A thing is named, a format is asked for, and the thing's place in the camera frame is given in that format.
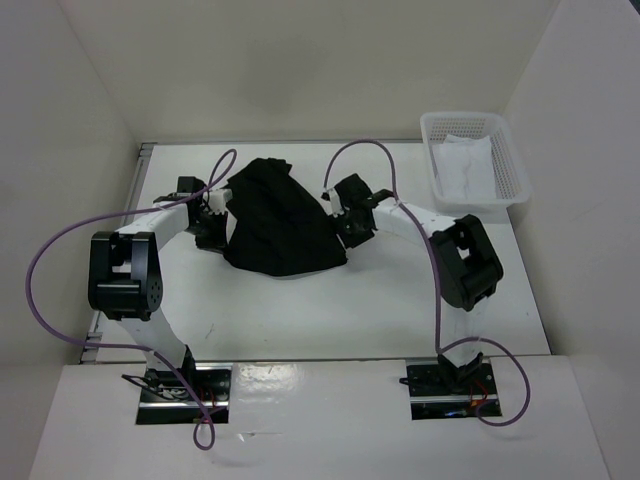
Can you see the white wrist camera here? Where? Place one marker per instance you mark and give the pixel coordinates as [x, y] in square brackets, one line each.
[218, 199]
[332, 197]

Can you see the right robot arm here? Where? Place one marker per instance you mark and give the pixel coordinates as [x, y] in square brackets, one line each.
[465, 265]

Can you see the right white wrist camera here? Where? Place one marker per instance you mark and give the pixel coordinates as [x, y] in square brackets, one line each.
[332, 197]

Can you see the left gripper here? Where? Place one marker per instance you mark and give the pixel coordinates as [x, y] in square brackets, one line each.
[219, 241]

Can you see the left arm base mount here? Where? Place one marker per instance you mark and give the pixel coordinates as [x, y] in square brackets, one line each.
[164, 400]

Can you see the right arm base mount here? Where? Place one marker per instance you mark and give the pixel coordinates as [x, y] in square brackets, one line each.
[431, 399]

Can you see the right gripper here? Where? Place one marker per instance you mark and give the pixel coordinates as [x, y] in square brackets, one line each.
[352, 241]

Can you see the white plastic lattice basket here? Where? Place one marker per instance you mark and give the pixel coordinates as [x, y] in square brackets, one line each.
[512, 183]

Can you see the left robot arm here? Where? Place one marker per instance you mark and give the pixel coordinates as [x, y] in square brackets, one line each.
[125, 280]

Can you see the black pleated skirt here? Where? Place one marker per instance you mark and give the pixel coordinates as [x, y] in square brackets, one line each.
[281, 229]

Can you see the white folded cloth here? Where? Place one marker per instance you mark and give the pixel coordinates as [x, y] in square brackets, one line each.
[465, 169]

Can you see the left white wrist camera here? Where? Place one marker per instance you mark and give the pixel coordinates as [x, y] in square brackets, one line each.
[218, 199]

